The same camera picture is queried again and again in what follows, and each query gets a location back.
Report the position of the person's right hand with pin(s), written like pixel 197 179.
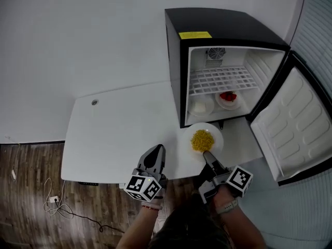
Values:
pixel 223 194

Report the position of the white wire grid rack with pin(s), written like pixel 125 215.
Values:
pixel 193 93

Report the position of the black desk control panel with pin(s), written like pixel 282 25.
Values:
pixel 88 183

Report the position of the black wrist band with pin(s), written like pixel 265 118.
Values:
pixel 158 197

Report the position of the black mini fridge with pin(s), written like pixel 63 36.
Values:
pixel 207 19

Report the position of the white plate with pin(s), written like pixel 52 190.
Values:
pixel 186 141
pixel 208 110
pixel 228 105

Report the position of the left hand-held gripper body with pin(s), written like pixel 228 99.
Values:
pixel 141 187

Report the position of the white tofu block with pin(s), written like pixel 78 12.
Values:
pixel 199 107

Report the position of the white power socket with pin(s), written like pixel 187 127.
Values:
pixel 54 199

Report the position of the red strawberries food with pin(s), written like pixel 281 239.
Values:
pixel 228 96

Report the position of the grey fan vent cover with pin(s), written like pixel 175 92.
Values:
pixel 216 53

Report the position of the yellow warning label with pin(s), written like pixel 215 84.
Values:
pixel 194 35

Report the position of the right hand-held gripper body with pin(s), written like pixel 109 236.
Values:
pixel 240 181

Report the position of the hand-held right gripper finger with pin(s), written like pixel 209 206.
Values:
pixel 214 163

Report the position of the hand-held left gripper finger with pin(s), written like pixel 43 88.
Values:
pixel 141 159
pixel 163 162

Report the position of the small white adapter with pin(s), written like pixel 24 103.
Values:
pixel 13 174

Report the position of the beige wrist watch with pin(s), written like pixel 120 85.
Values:
pixel 228 206

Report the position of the person's left forearm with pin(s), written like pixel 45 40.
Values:
pixel 137 229

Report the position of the white window blinds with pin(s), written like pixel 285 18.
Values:
pixel 319 22

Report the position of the person's right forearm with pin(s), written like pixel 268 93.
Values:
pixel 241 229

